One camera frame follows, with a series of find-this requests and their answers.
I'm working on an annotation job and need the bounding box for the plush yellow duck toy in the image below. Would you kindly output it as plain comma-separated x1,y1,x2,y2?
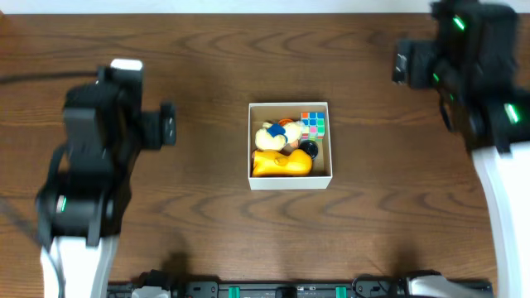
254,121,306,151

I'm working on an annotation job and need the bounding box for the white cardboard box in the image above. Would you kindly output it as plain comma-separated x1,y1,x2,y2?
247,102,333,190

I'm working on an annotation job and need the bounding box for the colourful puzzle cube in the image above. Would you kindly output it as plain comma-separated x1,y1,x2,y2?
301,112,325,141

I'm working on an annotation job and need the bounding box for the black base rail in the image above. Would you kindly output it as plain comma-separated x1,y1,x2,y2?
106,270,494,298

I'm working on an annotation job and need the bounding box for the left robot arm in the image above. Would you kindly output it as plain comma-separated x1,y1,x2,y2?
36,59,176,297

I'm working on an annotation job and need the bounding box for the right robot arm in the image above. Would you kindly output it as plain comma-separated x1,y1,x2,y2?
393,0,529,297

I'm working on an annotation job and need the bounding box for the black round spinner toy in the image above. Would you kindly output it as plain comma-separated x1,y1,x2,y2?
298,140,319,160

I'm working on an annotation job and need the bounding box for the orange round spinner toy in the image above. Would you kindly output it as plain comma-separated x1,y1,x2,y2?
278,118,293,126

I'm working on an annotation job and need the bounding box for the orange rubber penguin toy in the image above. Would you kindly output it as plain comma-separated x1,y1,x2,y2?
252,149,313,177

